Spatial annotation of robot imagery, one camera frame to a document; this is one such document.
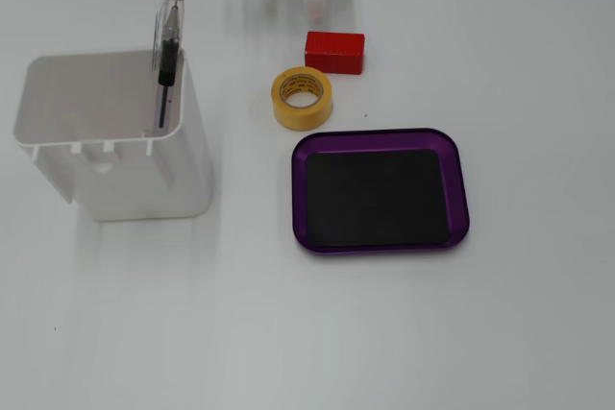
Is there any red rectangular block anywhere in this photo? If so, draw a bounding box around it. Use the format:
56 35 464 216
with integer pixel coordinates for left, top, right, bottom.
304 31 366 76

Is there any yellow masking tape roll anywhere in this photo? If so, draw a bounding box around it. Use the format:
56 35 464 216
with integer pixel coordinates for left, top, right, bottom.
270 65 333 133

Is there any clear black ballpoint pen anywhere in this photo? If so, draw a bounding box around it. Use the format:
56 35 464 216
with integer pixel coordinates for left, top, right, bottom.
151 0 186 131

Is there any purple metal tray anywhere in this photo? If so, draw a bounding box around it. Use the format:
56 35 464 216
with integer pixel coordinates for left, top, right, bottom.
290 127 471 256

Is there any white plastic container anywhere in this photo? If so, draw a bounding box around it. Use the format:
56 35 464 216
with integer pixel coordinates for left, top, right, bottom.
12 48 215 223

